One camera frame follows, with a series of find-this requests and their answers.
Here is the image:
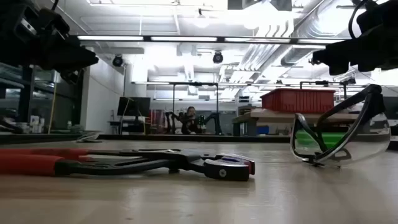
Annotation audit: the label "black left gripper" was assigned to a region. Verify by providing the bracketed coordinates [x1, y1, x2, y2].
[0, 0, 99, 85]

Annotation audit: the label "yellow cable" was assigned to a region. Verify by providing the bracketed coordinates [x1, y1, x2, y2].
[47, 70, 60, 134]

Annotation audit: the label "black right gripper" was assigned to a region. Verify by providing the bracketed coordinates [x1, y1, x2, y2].
[312, 0, 398, 76]

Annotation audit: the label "green plastic bin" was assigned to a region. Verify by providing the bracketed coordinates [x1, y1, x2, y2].
[295, 130, 346, 149]

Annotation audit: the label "LED light bar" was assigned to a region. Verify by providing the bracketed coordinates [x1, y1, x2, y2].
[76, 35, 351, 44]

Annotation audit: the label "black background rig frame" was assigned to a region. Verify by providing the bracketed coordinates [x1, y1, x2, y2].
[169, 82, 220, 135]

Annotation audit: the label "red storage bin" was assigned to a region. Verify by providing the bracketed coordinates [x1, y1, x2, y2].
[260, 88, 336, 114]

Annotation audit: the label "black computer monitor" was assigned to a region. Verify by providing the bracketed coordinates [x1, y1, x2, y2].
[117, 96, 152, 118]

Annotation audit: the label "wooden workbench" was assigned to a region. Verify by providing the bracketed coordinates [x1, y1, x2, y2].
[231, 108, 361, 137]

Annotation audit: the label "clear safety glasses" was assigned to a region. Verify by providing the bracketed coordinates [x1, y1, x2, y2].
[289, 83, 392, 167]

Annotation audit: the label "person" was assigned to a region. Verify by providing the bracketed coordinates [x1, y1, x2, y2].
[182, 106, 203, 135]

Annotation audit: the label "red-handled black pliers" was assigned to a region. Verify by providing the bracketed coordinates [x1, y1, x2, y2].
[0, 147, 256, 182]

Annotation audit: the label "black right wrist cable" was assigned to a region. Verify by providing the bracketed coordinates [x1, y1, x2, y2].
[348, 0, 373, 40]

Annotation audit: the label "black table frame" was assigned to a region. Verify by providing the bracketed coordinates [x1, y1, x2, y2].
[0, 133, 292, 144]

